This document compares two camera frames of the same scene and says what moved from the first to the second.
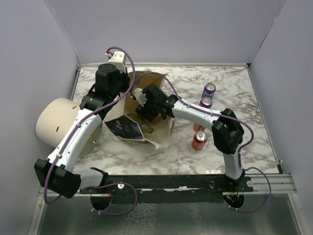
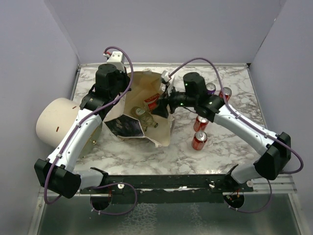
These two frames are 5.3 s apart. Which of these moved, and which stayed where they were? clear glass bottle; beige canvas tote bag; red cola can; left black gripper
Moved: clear glass bottle
Stayed: beige canvas tote bag; left black gripper; red cola can
